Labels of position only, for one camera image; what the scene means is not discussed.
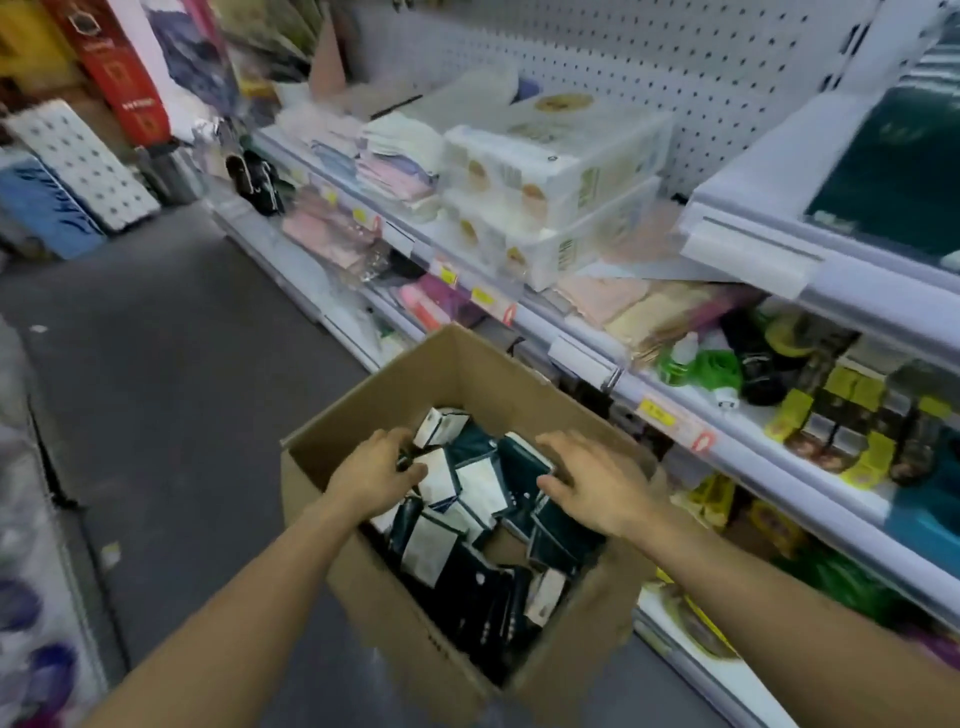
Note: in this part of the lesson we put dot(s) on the person's left thumb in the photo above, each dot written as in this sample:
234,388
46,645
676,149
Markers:
409,478

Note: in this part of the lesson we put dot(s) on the white perforated panel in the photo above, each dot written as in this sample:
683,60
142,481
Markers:
90,165

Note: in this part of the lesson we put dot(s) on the person's right forearm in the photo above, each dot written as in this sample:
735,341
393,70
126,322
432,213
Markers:
787,637

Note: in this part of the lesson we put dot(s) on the yellow price tag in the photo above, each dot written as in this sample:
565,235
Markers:
484,297
446,274
660,412

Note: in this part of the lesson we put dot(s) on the green plastic gadget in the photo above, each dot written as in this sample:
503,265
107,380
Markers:
701,371

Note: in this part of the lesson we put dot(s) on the black round gadget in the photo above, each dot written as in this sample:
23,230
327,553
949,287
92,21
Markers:
765,360

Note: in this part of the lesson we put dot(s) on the tall red carton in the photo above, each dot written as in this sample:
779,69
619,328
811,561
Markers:
112,67

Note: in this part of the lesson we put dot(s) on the dark green flat pack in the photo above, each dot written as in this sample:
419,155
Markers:
892,165

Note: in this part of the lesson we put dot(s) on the dark blue bag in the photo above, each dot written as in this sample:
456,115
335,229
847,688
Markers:
191,52

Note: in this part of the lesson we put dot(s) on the pile of dark green packets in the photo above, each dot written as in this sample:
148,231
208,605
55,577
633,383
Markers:
480,570

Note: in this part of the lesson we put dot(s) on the person's right thumb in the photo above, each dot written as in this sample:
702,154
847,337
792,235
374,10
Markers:
553,491

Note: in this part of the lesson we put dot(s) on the clear plastic storage box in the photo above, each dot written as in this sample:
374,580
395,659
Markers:
555,244
555,161

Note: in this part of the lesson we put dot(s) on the pink and purple packets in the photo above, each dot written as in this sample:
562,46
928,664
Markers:
439,304

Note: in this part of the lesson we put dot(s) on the row of yellow labelled packets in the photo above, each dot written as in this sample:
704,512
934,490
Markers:
862,420

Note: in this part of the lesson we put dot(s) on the white pegboard back panel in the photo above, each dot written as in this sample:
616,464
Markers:
637,75

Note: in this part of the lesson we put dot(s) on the pile of beige packets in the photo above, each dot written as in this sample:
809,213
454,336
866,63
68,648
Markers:
652,311

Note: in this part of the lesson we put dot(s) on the person's left hand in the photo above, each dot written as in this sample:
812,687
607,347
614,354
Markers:
367,480

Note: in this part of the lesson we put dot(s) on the person's right hand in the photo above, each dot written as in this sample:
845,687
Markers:
607,487

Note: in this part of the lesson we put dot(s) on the person's left forearm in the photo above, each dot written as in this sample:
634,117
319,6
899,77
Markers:
225,630

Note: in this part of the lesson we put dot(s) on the brown cardboard box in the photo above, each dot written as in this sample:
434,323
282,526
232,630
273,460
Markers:
360,600

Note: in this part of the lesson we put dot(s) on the shelf with purple goods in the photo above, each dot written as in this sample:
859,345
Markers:
37,570

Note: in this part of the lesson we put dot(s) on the pile of pink packets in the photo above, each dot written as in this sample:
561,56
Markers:
330,229

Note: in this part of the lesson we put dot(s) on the white metal shelving unit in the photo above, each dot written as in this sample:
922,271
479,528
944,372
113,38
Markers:
787,450

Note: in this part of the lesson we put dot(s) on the yellow and green packets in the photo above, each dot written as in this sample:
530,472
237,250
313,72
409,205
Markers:
750,517

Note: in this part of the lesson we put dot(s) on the stack of folded pastel cloths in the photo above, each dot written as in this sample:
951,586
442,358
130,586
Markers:
397,157

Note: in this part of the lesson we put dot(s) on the black slippers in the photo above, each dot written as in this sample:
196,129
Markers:
255,184

